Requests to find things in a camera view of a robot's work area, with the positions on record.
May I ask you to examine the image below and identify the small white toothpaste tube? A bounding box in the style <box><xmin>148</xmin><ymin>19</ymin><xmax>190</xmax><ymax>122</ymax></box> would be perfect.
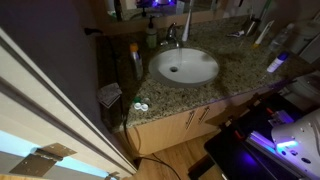
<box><xmin>227</xmin><ymin>29</ymin><xmax>246</xmax><ymax>38</ymax></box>

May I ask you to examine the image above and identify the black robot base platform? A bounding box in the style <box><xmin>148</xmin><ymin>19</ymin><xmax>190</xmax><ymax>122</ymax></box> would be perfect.
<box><xmin>188</xmin><ymin>91</ymin><xmax>320</xmax><ymax>180</ymax></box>

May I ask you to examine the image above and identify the white electric toothbrush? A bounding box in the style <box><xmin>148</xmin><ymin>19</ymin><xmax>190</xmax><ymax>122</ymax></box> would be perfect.
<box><xmin>181</xmin><ymin>6</ymin><xmax>194</xmax><ymax>43</ymax></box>

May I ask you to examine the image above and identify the white lotion tube yellow cap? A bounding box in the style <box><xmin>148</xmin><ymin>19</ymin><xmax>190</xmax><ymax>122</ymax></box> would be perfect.
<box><xmin>252</xmin><ymin>19</ymin><xmax>276</xmax><ymax>48</ymax></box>

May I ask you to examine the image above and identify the white green contact lens case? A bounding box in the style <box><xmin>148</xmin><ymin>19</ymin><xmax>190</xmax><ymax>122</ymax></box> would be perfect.
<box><xmin>132</xmin><ymin>96</ymin><xmax>150</xmax><ymax>112</ymax></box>

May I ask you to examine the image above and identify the white oval sink basin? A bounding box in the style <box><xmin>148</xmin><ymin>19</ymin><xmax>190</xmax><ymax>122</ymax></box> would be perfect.
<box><xmin>148</xmin><ymin>47</ymin><xmax>220</xmax><ymax>88</ymax></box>

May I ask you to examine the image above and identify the soap dispenser bottle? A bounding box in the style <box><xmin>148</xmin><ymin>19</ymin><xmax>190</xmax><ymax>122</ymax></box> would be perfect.
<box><xmin>129</xmin><ymin>42</ymin><xmax>144</xmax><ymax>81</ymax></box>

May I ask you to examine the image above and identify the wooden vanity cabinet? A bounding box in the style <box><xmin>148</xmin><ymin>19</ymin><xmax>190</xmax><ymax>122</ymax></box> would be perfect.
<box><xmin>125</xmin><ymin>84</ymin><xmax>294</xmax><ymax>157</ymax></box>

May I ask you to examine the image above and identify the soap dispenser black pump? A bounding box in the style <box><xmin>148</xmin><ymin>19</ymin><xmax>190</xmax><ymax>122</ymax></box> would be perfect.
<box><xmin>145</xmin><ymin>15</ymin><xmax>158</xmax><ymax>49</ymax></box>

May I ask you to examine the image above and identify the chrome faucet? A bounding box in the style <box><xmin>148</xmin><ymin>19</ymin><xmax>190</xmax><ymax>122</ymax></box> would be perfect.
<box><xmin>160</xmin><ymin>22</ymin><xmax>184</xmax><ymax>48</ymax></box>

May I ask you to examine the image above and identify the brass door hinge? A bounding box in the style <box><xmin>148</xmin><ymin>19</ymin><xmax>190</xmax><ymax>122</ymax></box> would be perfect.
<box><xmin>104</xmin><ymin>171</ymin><xmax>121</xmax><ymax>180</ymax></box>
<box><xmin>8</xmin><ymin>142</ymin><xmax>78</xmax><ymax>178</ymax></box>

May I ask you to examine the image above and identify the white can purple cap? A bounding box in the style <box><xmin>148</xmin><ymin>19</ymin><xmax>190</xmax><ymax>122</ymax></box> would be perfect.
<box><xmin>266</xmin><ymin>51</ymin><xmax>290</xmax><ymax>74</ymax></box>

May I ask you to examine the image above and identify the white door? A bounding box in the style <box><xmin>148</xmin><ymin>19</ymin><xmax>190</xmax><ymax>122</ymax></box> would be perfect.
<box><xmin>0</xmin><ymin>28</ymin><xmax>138</xmax><ymax>180</ymax></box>

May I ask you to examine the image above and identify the clear bottle white cap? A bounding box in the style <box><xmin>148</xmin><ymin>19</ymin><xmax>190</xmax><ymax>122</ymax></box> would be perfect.
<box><xmin>268</xmin><ymin>22</ymin><xmax>296</xmax><ymax>53</ymax></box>

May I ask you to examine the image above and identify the white toilet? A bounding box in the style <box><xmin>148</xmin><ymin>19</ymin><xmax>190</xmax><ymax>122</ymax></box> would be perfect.
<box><xmin>287</xmin><ymin>19</ymin><xmax>320</xmax><ymax>113</ymax></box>

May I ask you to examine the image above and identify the metal cabinet door handle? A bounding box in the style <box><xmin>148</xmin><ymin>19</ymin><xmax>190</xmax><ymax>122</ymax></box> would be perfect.
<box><xmin>184</xmin><ymin>109</ymin><xmax>196</xmax><ymax>130</ymax></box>
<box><xmin>197</xmin><ymin>105</ymin><xmax>211</xmax><ymax>125</ymax></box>

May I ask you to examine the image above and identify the black wall plug cable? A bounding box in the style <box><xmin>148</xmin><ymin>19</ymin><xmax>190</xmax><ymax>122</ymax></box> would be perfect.
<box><xmin>83</xmin><ymin>27</ymin><xmax>183</xmax><ymax>180</ymax></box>

